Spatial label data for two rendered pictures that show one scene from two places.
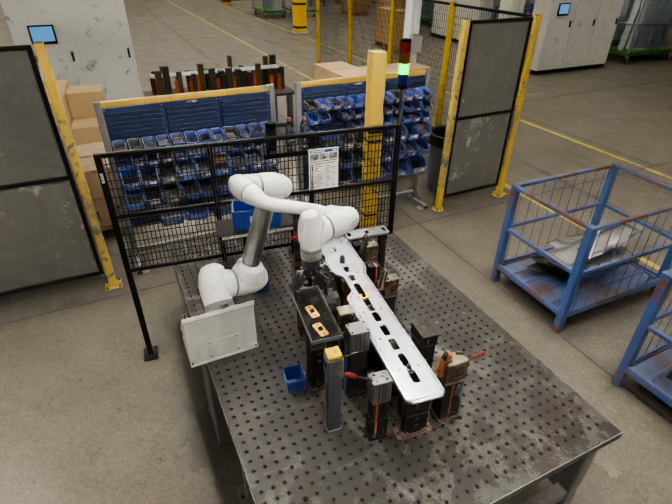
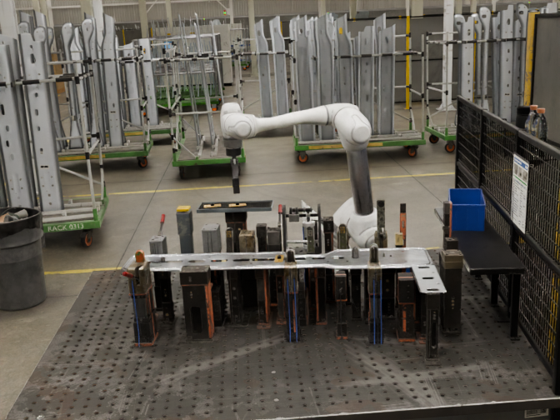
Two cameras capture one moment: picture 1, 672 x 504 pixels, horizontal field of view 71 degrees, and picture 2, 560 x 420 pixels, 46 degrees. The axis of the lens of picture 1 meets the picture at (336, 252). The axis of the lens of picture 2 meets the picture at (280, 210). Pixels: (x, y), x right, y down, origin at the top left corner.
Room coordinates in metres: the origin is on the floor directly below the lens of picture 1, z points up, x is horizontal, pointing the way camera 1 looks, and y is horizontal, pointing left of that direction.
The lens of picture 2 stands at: (3.10, -2.71, 2.03)
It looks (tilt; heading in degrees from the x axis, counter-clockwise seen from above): 16 degrees down; 114
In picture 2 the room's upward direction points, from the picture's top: 3 degrees counter-clockwise
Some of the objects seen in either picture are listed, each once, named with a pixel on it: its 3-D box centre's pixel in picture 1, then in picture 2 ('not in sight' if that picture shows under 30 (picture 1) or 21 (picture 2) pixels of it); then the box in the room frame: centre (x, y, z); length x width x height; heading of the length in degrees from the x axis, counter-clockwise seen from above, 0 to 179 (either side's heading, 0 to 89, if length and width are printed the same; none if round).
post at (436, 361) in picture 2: (381, 249); (432, 326); (2.68, -0.30, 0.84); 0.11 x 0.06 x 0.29; 109
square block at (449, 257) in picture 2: not in sight; (451, 292); (2.71, -0.03, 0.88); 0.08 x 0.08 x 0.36; 19
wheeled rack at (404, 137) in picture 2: not in sight; (355, 97); (0.23, 6.89, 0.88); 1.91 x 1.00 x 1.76; 23
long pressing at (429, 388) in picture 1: (366, 298); (274, 260); (1.95, -0.16, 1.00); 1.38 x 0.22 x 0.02; 19
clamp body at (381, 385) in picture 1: (377, 406); (161, 272); (1.36, -0.19, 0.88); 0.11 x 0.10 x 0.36; 109
